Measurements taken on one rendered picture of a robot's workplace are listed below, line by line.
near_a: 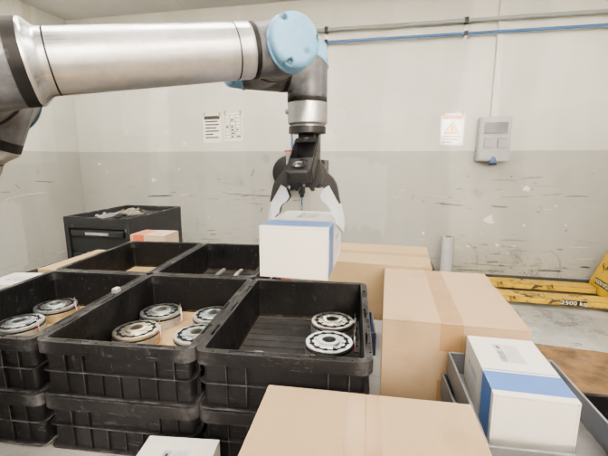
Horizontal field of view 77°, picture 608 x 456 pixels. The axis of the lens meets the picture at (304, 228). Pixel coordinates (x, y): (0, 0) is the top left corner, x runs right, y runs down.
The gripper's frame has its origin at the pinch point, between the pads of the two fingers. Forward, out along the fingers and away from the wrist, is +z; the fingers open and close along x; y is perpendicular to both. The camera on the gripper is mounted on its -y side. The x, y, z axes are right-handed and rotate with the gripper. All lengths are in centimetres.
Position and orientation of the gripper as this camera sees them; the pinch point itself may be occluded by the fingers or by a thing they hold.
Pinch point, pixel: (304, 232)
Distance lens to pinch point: 74.2
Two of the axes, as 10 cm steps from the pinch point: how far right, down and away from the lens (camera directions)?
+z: 0.0, 9.9, 1.7
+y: 2.0, -1.7, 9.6
